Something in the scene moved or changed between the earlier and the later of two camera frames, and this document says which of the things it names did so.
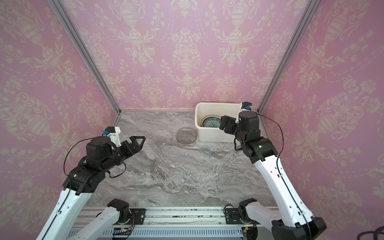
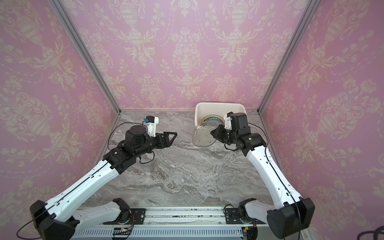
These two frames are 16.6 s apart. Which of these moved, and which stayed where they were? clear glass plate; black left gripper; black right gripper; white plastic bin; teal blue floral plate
Moved: clear glass plate; black left gripper; black right gripper
Stayed: white plastic bin; teal blue floral plate
